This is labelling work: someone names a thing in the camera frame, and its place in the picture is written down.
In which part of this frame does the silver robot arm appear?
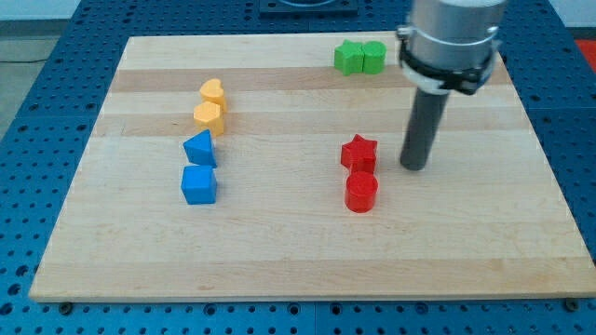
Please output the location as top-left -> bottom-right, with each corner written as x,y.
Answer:
396,0 -> 508,95

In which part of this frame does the red star block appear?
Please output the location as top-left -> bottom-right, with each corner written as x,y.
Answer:
340,134 -> 378,174

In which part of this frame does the green star block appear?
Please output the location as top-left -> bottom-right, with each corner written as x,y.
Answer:
333,40 -> 364,75

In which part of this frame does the green circle block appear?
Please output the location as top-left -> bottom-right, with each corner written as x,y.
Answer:
362,41 -> 386,74

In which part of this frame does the wooden board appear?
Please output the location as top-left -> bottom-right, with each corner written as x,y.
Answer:
29,32 -> 595,302

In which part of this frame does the red cylinder block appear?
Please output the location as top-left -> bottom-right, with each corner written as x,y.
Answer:
345,171 -> 378,213

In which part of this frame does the blue triangle block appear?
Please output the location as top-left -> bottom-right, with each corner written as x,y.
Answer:
183,129 -> 217,168

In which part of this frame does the blue cube block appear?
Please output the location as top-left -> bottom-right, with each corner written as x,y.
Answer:
181,166 -> 217,205

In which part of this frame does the yellow hexagon block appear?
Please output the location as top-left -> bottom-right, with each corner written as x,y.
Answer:
193,101 -> 224,137

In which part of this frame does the yellow heart block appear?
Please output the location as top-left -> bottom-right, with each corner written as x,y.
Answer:
199,78 -> 227,113

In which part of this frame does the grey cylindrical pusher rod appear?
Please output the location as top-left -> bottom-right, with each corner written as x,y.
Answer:
400,88 -> 449,171

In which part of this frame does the black clamp ring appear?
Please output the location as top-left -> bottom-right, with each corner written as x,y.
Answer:
396,25 -> 503,97

